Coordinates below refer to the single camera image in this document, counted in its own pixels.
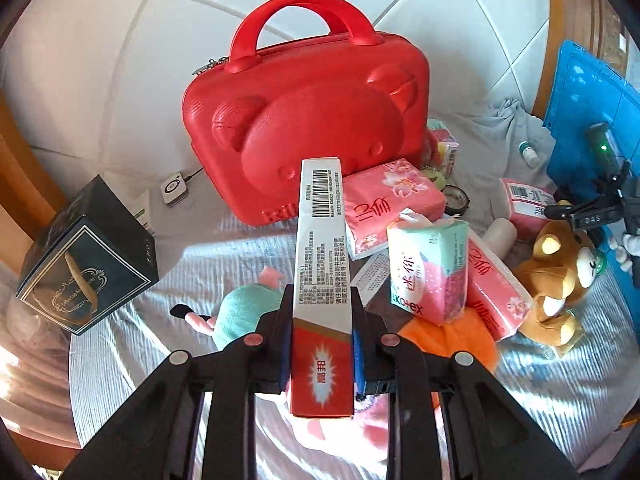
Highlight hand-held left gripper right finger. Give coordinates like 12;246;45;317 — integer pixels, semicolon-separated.
350;285;581;480

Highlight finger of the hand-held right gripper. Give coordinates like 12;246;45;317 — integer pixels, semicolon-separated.
544;200;623;233

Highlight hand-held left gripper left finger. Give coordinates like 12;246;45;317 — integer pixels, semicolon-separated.
60;284;296;480

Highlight red white medicine box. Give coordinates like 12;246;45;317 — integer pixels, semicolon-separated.
290;157;357;418

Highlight person's right hand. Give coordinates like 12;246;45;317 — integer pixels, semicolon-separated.
607;232;640;276

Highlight blue plush toy pink limbs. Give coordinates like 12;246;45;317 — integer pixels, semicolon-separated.
170;265;286;351

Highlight blue plastic crate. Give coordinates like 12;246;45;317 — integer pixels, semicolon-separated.
542;40;640;291

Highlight pink barcode packet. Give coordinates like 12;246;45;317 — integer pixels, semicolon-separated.
500;178;557;243

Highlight brown bear plush toy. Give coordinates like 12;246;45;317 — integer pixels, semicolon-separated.
514;219;608;347

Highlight small white bottle green cap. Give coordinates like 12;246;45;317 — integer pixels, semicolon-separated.
517;140;542;168

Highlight printed paper leaflet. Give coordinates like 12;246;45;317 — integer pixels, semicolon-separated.
350;250;393;308

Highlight white paper roll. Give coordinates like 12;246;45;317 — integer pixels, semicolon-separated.
482;217;518;256

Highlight orange pink plush toy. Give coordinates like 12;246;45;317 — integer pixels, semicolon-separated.
292;310;501;453

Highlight grey cloth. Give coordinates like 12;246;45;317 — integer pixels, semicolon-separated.
450;99;558;221

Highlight pink teal pad pack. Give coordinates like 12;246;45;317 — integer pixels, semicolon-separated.
386;208;471;327

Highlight pink floral tissue pack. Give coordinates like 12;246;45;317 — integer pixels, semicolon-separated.
344;159;447;261
465;237;533;343

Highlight wooden panel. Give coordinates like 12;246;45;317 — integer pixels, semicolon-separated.
531;0;628;121

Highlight striped bedsheet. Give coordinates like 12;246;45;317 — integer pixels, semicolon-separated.
0;105;640;480

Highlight dark tape roll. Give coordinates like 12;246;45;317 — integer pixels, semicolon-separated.
442;185;473;216

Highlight small green round item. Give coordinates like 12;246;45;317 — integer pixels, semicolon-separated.
420;167;447;192

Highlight small white square device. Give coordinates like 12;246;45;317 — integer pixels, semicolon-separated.
160;172;190;206

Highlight dark blue gift box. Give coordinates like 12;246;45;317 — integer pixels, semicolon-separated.
15;175;160;336

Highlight red bear-shaped case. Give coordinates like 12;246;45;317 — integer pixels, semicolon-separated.
181;0;432;228

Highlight wooden bed frame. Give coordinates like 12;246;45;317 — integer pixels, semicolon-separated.
0;91;68;241

